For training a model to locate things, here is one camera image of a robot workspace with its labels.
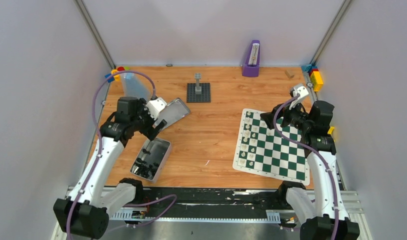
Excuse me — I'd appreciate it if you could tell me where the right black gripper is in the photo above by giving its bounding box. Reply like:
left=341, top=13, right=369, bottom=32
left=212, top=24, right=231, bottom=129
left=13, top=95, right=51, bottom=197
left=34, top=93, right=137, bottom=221
left=259, top=96, right=312, bottom=132

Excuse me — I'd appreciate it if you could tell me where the green white chess mat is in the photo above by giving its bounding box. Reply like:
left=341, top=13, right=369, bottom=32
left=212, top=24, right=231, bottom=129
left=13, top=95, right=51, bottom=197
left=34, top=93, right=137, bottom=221
left=232, top=108, right=311, bottom=186

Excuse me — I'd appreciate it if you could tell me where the metal tin with black pieces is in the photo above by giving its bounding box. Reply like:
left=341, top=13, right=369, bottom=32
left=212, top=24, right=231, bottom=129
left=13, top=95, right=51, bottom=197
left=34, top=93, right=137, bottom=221
left=130, top=137, right=173, bottom=183

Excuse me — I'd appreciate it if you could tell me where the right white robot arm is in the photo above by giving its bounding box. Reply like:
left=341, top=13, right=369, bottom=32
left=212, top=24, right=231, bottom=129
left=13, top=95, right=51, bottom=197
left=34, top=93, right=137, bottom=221
left=260, top=100, right=360, bottom=240

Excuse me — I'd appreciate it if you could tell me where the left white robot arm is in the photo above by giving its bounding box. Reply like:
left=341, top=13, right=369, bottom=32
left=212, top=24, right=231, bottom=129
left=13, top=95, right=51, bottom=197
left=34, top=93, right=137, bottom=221
left=53, top=96, right=167, bottom=240

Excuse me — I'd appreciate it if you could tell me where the metal tin lid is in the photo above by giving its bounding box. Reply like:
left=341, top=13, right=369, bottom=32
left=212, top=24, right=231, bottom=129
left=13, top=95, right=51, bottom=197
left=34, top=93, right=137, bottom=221
left=154, top=97, right=191, bottom=130

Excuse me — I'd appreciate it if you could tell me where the translucent blue plastic container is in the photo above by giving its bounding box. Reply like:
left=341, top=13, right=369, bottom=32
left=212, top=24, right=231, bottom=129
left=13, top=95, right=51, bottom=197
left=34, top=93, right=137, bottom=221
left=120, top=72, right=151, bottom=101

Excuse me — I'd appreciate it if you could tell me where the small wooden block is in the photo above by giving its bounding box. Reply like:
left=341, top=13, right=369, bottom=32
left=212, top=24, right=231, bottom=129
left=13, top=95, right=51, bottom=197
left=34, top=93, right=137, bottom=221
left=284, top=70, right=295, bottom=79

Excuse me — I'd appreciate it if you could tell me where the dark grey lego baseplate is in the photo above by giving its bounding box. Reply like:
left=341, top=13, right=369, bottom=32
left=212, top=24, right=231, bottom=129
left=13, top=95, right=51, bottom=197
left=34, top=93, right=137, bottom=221
left=186, top=83, right=211, bottom=103

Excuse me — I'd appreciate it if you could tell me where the purple metronome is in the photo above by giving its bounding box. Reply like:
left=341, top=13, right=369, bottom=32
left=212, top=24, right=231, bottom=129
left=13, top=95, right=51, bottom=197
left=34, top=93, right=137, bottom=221
left=241, top=40, right=261, bottom=78

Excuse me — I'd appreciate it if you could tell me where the grey lego tower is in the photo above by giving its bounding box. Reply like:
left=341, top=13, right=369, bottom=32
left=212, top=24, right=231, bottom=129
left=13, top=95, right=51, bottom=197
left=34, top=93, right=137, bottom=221
left=194, top=73, right=202, bottom=95

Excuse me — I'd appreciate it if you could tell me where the yellow toy block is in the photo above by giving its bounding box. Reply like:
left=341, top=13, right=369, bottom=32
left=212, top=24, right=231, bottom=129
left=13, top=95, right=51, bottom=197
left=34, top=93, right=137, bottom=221
left=310, top=70, right=324, bottom=92

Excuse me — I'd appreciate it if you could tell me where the yellow curved toy piece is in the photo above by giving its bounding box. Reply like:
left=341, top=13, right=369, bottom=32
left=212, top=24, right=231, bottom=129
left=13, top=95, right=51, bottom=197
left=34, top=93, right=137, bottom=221
left=327, top=126, right=335, bottom=135

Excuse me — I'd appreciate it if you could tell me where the colourful toy blocks left corner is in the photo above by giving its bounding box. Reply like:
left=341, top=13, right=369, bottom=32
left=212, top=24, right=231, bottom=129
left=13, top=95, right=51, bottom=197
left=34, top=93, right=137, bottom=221
left=104, top=66, right=131, bottom=83

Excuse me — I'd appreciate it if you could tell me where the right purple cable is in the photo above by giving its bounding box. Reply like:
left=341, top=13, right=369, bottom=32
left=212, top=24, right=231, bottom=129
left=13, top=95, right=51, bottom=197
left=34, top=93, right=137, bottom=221
left=273, top=94, right=340, bottom=233

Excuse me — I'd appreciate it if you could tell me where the purple cable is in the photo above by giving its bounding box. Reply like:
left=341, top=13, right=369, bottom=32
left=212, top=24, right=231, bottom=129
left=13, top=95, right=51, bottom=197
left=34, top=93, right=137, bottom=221
left=273, top=94, right=340, bottom=233
left=65, top=70, right=178, bottom=240

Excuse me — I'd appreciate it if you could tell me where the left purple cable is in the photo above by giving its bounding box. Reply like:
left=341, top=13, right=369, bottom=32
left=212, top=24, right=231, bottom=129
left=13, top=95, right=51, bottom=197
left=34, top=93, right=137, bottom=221
left=65, top=70, right=178, bottom=240

